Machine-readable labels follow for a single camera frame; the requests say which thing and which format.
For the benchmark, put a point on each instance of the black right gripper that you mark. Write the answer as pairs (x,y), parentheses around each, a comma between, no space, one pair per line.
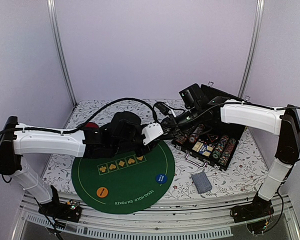
(173,132)

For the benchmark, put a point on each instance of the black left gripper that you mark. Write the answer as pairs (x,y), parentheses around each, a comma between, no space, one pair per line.
(141,152)

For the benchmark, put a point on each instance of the blue small blind button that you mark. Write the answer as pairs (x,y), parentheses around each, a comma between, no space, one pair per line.
(161,178)

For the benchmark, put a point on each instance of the orange big blind button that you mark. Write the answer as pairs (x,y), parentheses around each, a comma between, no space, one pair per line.
(102,192)

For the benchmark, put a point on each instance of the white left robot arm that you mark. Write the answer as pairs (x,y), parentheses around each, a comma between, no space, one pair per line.
(18,139)

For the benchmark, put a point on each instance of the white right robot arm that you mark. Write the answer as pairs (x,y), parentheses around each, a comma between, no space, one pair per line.
(228,113)

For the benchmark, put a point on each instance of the red floral round tin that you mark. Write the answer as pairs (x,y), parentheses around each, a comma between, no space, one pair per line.
(92,125)

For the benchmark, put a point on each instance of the boxed playing card deck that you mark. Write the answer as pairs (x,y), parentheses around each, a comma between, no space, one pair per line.
(206,150)

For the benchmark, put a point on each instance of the red triangle card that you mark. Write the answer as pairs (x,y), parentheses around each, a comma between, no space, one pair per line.
(212,138)

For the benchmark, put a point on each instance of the black poker chip case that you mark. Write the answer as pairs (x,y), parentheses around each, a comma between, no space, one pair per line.
(205,137)

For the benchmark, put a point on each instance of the round green poker mat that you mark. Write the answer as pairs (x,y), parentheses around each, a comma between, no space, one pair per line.
(130,180)

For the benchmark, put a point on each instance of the blue playing card deck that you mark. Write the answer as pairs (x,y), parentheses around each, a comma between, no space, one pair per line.
(201,182)

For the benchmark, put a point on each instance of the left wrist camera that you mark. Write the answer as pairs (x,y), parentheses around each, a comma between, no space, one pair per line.
(151,132)

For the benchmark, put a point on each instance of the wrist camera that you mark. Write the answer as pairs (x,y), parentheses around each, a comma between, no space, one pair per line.
(151,132)
(167,111)

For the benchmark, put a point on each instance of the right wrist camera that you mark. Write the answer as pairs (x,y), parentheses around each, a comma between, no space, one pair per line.
(167,111)

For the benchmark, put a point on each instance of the silver case handle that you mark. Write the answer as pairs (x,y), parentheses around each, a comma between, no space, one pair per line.
(195,161)

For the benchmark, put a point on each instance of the right aluminium frame post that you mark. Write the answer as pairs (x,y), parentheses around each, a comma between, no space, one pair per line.
(252,47)

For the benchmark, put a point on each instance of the aluminium frame post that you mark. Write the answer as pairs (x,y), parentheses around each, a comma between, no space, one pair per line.
(252,47)
(52,12)

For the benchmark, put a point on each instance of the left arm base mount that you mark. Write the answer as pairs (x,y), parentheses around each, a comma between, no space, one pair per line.
(68,211)

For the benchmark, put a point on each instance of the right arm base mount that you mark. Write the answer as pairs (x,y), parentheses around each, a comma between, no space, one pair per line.
(258,208)

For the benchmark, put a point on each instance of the left aluminium frame post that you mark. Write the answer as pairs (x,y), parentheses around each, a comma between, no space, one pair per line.
(52,12)

